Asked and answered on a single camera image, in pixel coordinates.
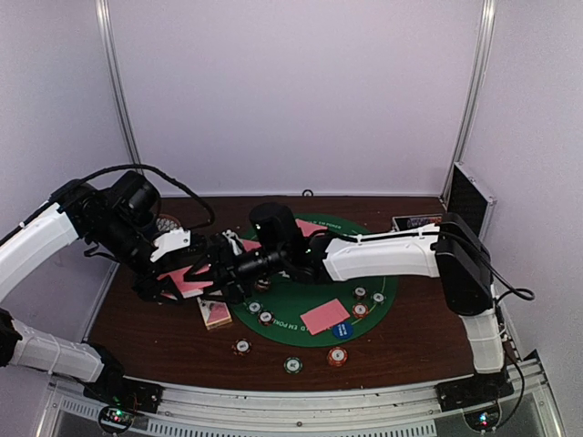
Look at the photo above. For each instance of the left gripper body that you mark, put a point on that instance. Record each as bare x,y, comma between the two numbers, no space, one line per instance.
143,287

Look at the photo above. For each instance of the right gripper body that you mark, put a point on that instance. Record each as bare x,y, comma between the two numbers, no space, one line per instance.
226,255

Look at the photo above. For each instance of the red-backed card deck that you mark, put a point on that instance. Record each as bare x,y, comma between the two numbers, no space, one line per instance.
188,289

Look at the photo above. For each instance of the dealt card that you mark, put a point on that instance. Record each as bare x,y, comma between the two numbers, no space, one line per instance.
250,245
324,316
308,228

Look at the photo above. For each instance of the black 100 chip stack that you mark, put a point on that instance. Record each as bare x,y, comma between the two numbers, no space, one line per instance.
241,347

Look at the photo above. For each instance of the green 20 chip stack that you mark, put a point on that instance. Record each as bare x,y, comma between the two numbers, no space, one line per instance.
293,365

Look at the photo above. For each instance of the orange 5 chip stack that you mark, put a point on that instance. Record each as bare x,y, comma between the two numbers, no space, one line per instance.
337,356

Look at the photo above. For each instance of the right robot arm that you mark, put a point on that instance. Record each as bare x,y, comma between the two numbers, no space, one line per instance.
449,251

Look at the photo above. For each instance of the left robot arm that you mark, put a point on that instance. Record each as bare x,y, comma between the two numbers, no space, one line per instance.
118,221

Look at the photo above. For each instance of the playing card box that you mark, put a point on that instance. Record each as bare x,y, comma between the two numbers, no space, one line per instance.
215,314

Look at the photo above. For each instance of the patterned round plate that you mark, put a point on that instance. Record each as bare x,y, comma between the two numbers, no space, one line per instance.
166,223

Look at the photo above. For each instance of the round green poker mat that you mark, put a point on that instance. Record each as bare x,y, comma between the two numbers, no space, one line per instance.
288,300

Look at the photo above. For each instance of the blue small blind button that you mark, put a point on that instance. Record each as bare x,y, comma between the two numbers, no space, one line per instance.
343,331

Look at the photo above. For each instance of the aluminium poker chip case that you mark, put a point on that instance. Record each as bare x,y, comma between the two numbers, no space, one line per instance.
468,200

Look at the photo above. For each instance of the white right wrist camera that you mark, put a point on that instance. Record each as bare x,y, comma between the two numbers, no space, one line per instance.
234,241

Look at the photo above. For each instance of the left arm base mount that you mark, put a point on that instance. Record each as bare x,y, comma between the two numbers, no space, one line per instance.
131,396

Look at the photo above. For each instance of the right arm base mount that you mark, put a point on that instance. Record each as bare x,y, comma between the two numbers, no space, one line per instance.
474,390

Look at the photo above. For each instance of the front aluminium rail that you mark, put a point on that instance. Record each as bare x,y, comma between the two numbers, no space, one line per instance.
406,410

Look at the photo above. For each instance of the right aluminium frame post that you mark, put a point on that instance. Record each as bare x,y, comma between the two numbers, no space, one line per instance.
482,53

